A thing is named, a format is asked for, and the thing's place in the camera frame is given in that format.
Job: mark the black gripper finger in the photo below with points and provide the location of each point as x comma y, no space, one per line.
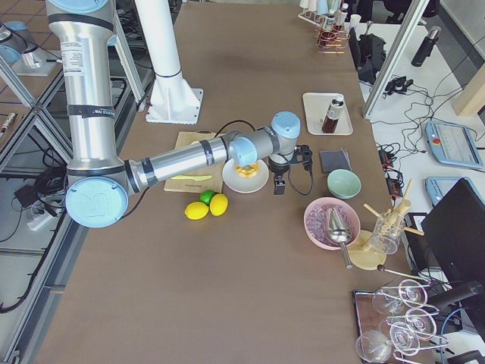
282,185
276,184

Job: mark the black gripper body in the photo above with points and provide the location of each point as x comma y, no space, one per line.
277,167

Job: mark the braided donut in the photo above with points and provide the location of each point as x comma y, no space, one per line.
247,171

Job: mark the white plate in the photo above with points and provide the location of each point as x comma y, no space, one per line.
240,184

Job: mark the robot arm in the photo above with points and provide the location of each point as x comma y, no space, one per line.
22,53
100,183

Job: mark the dark tea bottle on tray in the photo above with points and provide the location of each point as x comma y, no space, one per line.
333,114

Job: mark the cream rabbit tray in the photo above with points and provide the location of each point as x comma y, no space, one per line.
316,106

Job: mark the wine glass rack tray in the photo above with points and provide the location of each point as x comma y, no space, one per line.
396,323

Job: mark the pink bowl with ice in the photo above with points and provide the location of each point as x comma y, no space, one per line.
317,214

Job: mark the grey folded cloth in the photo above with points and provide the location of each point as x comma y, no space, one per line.
334,160

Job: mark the green bowl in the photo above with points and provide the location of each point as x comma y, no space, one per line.
343,184

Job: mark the yellow lemon upper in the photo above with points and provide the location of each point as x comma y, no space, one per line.
218,204

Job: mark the yellow lemon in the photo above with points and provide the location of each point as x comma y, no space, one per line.
218,204
196,210

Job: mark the wooden cutting board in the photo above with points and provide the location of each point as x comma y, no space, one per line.
186,138

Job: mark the green lime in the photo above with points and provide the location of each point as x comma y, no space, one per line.
206,196

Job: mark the metal ice scoop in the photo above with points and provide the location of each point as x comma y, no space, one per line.
338,233

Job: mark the yellow plastic knife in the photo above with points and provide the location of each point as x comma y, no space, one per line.
192,177

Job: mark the yellow lemon lower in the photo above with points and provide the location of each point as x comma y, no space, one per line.
196,210

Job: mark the round wooden stand base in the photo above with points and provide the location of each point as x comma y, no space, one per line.
363,255

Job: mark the glass pitcher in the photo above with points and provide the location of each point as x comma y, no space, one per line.
387,231

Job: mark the tea bottle in rack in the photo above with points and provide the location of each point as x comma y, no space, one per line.
328,22

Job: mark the blue teach pendant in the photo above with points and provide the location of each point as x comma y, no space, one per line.
452,144

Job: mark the black monitor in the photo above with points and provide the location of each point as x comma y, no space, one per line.
454,230

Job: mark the black thermos bottle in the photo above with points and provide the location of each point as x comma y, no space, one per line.
426,46

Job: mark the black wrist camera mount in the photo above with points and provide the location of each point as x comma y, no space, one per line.
303,156

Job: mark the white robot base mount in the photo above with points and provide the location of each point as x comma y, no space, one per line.
172,101

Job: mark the copper wire bottle rack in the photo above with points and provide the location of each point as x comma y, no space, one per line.
331,38

